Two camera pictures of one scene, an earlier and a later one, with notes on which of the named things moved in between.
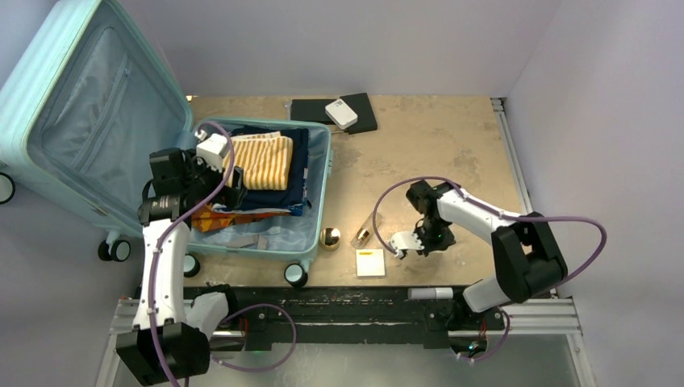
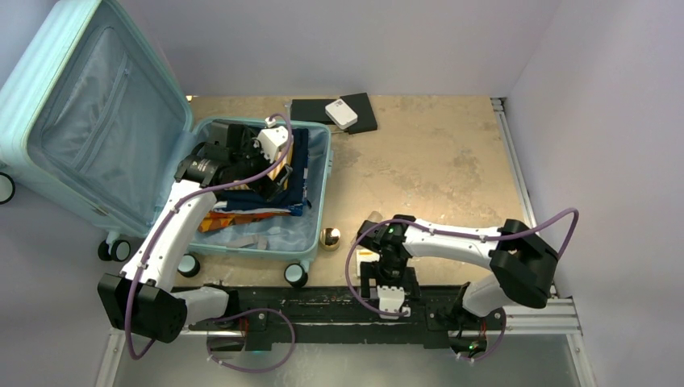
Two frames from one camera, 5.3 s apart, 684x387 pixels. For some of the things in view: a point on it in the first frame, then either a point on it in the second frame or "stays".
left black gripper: [231, 195] -> [267, 187]
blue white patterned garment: [296, 210] stays
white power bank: [340, 114] stays
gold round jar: [329, 239] stays
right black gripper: [448, 240] -> [373, 269]
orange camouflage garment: [205, 218] stays
